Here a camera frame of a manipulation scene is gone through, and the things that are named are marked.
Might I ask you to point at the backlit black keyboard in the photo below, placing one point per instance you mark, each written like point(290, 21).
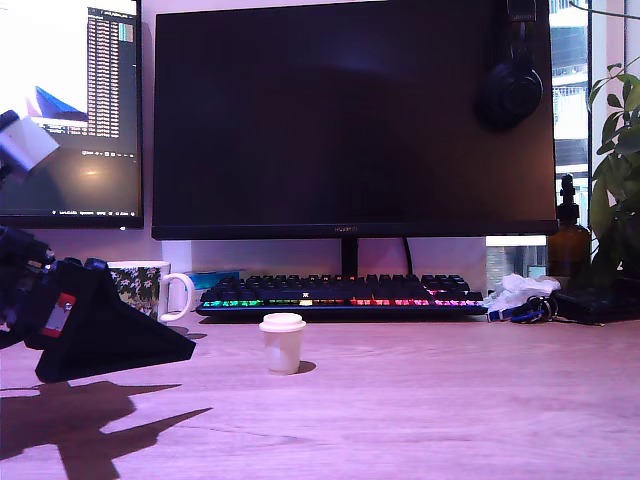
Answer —
point(325, 290)

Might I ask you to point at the amber pump bottle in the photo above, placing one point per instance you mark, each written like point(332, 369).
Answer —
point(567, 245)

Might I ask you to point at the white coffee capsule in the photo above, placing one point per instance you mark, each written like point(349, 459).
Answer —
point(282, 345)

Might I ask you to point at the illustrated ceramic mug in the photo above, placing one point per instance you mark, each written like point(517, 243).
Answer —
point(140, 285)

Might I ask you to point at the black headphones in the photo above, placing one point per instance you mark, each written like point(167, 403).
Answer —
point(510, 95)

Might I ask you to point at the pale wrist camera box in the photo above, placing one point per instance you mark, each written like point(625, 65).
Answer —
point(27, 142)

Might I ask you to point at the black pouch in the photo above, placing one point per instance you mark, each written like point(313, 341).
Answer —
point(595, 302)

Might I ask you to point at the green leafy plant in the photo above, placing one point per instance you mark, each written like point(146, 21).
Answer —
point(620, 200)

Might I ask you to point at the crumpled white tissue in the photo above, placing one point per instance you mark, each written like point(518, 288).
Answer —
point(520, 287)

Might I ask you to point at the blue tissue pack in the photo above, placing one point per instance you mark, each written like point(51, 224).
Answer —
point(210, 281)

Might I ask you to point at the lit computer monitor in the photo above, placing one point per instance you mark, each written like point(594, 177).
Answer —
point(110, 175)

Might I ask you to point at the large black computer monitor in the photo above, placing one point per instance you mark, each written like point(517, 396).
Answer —
point(320, 125)

